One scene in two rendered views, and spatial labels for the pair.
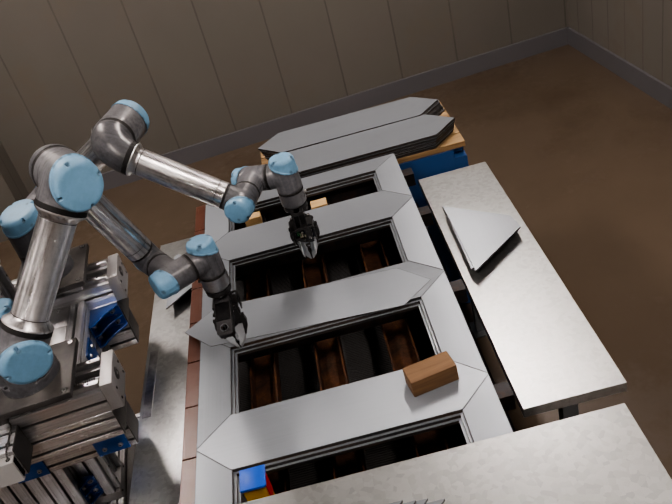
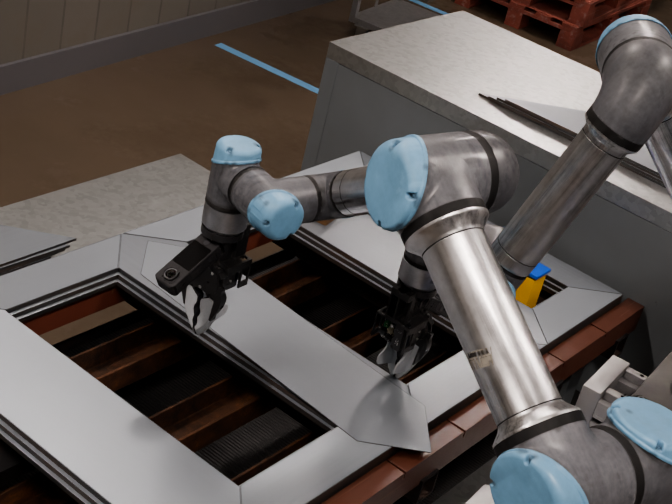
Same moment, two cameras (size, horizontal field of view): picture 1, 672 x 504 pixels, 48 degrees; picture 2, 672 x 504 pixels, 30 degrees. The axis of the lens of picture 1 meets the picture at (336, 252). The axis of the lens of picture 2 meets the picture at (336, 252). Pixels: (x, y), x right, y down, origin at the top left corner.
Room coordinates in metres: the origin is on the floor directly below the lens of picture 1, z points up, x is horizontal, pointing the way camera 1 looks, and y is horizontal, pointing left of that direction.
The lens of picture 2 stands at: (3.39, 1.15, 2.10)
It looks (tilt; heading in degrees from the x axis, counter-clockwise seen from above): 29 degrees down; 210
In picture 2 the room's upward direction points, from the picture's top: 14 degrees clockwise
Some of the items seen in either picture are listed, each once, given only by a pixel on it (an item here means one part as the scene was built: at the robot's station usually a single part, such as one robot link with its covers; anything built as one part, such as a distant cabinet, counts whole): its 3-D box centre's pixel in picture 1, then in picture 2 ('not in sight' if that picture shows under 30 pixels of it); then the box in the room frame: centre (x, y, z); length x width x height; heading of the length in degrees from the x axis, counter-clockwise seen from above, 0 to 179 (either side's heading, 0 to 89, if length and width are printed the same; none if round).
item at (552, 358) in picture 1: (500, 263); (14, 249); (1.85, -0.48, 0.74); 1.20 x 0.26 x 0.03; 178
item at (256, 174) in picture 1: (251, 182); (275, 203); (1.95, 0.18, 1.20); 0.11 x 0.11 x 0.08; 72
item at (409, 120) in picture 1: (355, 139); not in sight; (2.78, -0.20, 0.82); 0.80 x 0.40 x 0.06; 88
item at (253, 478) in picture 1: (253, 480); (531, 270); (1.17, 0.32, 0.88); 0.06 x 0.06 x 0.02; 88
